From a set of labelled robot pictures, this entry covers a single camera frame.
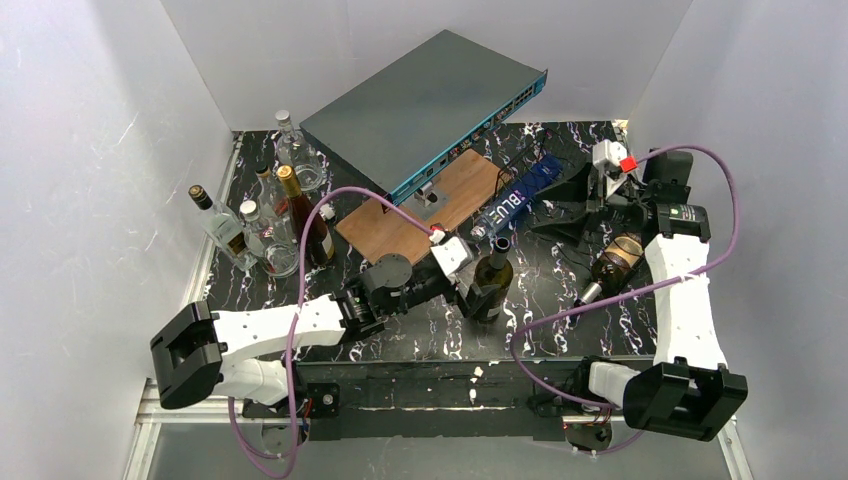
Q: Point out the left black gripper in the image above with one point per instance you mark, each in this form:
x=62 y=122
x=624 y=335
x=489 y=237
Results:
x=457 y=294

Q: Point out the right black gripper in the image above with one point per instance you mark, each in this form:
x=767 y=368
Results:
x=597 y=204

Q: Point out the silver capped dark wine bottle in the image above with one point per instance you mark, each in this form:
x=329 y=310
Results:
x=497 y=271

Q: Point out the blue square bottle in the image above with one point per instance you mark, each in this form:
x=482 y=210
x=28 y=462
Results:
x=515 y=196

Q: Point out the dark bottle brown label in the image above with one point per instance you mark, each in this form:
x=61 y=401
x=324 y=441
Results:
x=613 y=269

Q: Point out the gold capped wine bottle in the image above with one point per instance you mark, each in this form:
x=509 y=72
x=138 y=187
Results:
x=317 y=239

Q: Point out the clear silver capped bottle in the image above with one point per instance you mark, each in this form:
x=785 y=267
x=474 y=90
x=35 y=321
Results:
x=276 y=257

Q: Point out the clear bottle black gold label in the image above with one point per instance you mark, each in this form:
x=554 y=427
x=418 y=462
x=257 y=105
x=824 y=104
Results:
x=272 y=200

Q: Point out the clear gold label liquor bottle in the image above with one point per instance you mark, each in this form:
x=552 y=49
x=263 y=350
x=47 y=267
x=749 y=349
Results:
x=222 y=226

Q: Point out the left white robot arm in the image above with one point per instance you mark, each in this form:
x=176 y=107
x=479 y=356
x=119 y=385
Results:
x=258 y=345

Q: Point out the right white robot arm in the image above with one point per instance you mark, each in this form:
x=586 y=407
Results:
x=689 y=390

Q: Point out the clear round glass bottle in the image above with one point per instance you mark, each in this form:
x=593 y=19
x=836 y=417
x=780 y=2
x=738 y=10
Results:
x=293 y=150

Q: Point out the wooden board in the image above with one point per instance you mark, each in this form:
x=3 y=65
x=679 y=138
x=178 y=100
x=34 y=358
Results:
x=454 y=194

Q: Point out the white plastic faucet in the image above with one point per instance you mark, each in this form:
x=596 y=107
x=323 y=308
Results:
x=327 y=213

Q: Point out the black wire wine rack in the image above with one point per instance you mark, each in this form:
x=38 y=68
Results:
x=572 y=154

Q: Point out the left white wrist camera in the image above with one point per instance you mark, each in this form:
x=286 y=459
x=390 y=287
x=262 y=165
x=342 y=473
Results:
x=452 y=255

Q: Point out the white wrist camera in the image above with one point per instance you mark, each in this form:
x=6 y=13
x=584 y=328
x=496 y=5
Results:
x=452 y=255
x=613 y=166

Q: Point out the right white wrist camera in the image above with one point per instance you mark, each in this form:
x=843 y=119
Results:
x=613 y=166

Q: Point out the metal switch stand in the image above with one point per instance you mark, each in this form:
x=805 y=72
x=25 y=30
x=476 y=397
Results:
x=426 y=201

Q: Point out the teal network switch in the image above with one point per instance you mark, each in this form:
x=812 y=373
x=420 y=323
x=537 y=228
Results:
x=402 y=126

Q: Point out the aluminium frame rail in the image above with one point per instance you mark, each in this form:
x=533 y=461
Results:
x=185 y=354

